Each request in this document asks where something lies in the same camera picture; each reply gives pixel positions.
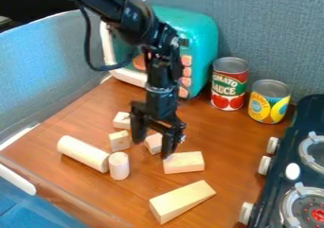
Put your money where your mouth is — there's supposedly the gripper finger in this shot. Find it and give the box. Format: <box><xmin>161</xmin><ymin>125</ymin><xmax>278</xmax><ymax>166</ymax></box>
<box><xmin>159</xmin><ymin>127</ymin><xmax>187</xmax><ymax>160</ymax></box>
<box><xmin>129</xmin><ymin>112</ymin><xmax>151</xmax><ymax>145</ymax></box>

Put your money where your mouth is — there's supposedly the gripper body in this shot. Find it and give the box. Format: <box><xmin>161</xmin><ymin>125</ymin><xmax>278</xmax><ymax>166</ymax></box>
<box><xmin>127</xmin><ymin>87</ymin><xmax>188</xmax><ymax>135</ymax></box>

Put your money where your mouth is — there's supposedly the rectangular wooden block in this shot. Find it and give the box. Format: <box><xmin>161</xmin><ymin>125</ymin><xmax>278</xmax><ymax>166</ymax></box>
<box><xmin>162</xmin><ymin>150</ymin><xmax>207</xmax><ymax>175</ymax></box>

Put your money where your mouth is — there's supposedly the small wooden cylinder block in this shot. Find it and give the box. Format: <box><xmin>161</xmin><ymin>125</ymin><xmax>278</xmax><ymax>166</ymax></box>
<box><xmin>107</xmin><ymin>151</ymin><xmax>131</xmax><ymax>181</ymax></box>

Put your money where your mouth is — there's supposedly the wooden wedge block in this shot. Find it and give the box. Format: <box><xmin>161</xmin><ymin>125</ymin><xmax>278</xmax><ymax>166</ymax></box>
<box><xmin>148</xmin><ymin>179</ymin><xmax>218</xmax><ymax>225</ymax></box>

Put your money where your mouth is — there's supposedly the large wooden cylinder block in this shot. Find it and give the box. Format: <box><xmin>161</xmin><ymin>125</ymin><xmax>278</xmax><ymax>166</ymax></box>
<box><xmin>55</xmin><ymin>135</ymin><xmax>112</xmax><ymax>174</ymax></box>

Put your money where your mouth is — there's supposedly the teal toy microwave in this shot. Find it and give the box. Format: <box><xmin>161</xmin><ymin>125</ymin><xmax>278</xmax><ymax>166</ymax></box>
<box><xmin>99</xmin><ymin>5</ymin><xmax>221</xmax><ymax>100</ymax></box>

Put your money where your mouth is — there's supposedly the red tomato sauce can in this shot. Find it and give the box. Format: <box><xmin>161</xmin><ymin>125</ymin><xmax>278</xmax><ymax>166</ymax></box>
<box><xmin>209</xmin><ymin>56</ymin><xmax>251</xmax><ymax>112</ymax></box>

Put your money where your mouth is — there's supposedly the yellow can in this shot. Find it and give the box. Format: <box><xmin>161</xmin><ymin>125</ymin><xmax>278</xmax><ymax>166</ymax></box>
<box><xmin>246</xmin><ymin>79</ymin><xmax>293</xmax><ymax>125</ymax></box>

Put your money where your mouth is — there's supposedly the toy stove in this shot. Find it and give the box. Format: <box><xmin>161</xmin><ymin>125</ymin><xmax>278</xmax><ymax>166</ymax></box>
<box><xmin>238</xmin><ymin>94</ymin><xmax>324</xmax><ymax>228</ymax></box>

